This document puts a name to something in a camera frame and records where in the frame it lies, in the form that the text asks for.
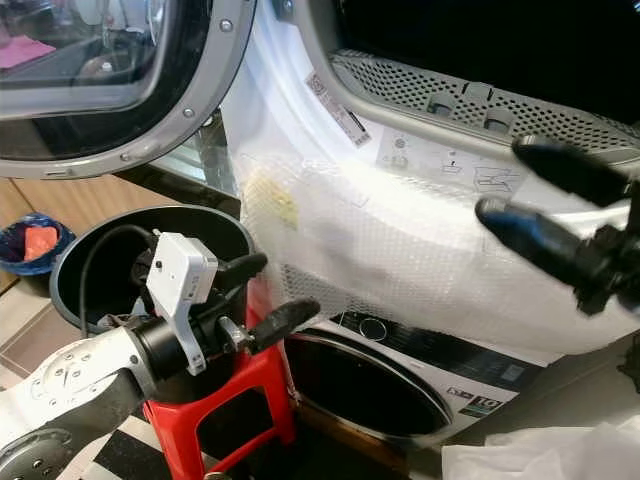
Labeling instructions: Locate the white plastic bag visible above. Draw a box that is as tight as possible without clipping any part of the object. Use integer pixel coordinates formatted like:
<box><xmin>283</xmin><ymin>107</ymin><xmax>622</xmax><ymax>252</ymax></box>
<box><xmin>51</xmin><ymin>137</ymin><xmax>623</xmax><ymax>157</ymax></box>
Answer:
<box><xmin>440</xmin><ymin>418</ymin><xmax>640</xmax><ymax>480</ymax></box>

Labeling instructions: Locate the grey perforated drum opening rim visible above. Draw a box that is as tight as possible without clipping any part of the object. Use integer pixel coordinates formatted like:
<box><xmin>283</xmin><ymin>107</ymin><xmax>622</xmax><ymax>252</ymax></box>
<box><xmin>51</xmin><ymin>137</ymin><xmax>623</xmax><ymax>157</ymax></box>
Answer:
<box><xmin>300</xmin><ymin>0</ymin><xmax>640</xmax><ymax>156</ymax></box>

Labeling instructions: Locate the grey rimmed glass dryer door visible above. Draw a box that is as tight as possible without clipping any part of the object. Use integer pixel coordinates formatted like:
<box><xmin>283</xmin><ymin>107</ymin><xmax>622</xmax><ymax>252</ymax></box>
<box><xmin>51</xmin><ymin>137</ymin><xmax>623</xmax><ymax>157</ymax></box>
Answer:
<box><xmin>0</xmin><ymin>0</ymin><xmax>261</xmax><ymax>181</ymax></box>

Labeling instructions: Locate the white dryer machine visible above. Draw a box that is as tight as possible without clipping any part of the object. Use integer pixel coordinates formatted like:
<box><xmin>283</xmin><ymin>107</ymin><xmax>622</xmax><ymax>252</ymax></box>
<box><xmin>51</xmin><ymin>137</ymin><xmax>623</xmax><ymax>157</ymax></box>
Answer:
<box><xmin>222</xmin><ymin>0</ymin><xmax>640</xmax><ymax>361</ymax></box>

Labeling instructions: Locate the yellow round patch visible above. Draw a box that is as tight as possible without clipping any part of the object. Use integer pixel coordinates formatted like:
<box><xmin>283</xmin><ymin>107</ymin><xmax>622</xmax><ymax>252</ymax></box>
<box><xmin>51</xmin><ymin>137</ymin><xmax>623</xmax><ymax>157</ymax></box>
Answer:
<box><xmin>245</xmin><ymin>170</ymin><xmax>301</xmax><ymax>231</ymax></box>

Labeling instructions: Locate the white instruction sticker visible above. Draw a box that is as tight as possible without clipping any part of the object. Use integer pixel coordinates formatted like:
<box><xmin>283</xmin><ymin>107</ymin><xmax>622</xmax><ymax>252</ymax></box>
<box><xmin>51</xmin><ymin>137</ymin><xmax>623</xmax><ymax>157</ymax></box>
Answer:
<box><xmin>375</xmin><ymin>125</ymin><xmax>526</xmax><ymax>196</ymax></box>

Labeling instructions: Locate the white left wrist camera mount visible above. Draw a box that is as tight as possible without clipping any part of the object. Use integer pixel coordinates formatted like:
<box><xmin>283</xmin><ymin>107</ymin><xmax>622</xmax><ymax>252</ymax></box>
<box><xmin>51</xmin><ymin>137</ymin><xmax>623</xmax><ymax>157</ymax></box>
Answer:
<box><xmin>145</xmin><ymin>232</ymin><xmax>221</xmax><ymax>377</ymax></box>

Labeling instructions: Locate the white washing machine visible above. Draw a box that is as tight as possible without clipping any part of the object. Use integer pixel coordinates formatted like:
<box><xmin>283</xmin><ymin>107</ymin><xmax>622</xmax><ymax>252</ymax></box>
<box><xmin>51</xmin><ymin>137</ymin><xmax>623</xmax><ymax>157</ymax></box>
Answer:
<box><xmin>265</xmin><ymin>305</ymin><xmax>551</xmax><ymax>451</ymax></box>

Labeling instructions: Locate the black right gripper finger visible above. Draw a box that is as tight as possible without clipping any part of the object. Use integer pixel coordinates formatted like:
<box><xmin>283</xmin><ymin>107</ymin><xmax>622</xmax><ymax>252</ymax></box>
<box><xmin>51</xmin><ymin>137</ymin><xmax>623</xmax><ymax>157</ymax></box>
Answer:
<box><xmin>512</xmin><ymin>135</ymin><xmax>636</xmax><ymax>209</ymax></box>
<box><xmin>475</xmin><ymin>195</ymin><xmax>596</xmax><ymax>286</ymax></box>

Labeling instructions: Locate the black white striped mat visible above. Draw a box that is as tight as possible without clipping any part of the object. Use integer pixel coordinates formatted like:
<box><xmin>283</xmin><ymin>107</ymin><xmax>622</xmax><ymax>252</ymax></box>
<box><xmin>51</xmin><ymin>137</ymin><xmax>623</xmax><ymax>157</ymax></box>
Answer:
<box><xmin>95</xmin><ymin>415</ymin><xmax>161</xmax><ymax>480</ymax></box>

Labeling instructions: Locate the blue waste bin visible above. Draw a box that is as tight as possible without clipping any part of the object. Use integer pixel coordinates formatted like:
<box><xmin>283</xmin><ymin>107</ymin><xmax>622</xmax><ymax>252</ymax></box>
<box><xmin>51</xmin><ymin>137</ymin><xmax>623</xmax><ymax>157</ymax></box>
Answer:
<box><xmin>0</xmin><ymin>213</ymin><xmax>76</xmax><ymax>279</ymax></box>

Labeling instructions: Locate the wooden cabinet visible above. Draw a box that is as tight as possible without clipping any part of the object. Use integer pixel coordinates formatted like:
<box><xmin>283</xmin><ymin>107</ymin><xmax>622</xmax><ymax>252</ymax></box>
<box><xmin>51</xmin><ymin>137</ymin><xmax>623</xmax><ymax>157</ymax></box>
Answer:
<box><xmin>0</xmin><ymin>175</ymin><xmax>161</xmax><ymax>291</ymax></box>

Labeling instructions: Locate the black plastic bucket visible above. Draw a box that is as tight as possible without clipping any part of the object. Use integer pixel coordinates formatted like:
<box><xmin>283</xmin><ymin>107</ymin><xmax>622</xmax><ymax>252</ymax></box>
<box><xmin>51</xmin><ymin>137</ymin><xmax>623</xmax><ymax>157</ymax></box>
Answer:
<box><xmin>50</xmin><ymin>205</ymin><xmax>256</xmax><ymax>346</ymax></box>

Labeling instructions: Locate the white barcode label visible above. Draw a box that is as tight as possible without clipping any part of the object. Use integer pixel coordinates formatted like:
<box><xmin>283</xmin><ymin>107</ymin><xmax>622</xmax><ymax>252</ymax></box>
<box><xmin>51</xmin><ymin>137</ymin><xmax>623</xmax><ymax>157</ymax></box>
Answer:
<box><xmin>305</xmin><ymin>72</ymin><xmax>371</xmax><ymax>148</ymax></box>

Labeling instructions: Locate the black round washer door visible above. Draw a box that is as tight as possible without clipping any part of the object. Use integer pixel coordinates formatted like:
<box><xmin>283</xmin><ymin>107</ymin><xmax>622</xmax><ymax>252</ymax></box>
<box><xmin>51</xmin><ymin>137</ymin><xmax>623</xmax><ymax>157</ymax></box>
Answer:
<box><xmin>282</xmin><ymin>328</ymin><xmax>453</xmax><ymax>441</ymax></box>

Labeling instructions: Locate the red item in bin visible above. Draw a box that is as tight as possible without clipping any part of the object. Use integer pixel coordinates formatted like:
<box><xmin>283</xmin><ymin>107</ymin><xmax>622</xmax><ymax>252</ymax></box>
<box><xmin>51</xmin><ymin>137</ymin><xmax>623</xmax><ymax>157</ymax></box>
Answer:
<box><xmin>22</xmin><ymin>225</ymin><xmax>59</xmax><ymax>263</ymax></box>

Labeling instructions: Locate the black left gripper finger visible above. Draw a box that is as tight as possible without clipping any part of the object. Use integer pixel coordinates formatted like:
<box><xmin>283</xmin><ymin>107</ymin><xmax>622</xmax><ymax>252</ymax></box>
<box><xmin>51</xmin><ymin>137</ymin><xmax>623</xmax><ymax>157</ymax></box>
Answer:
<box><xmin>248</xmin><ymin>298</ymin><xmax>321</xmax><ymax>356</ymax></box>
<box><xmin>215</xmin><ymin>252</ymin><xmax>269</xmax><ymax>293</ymax></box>

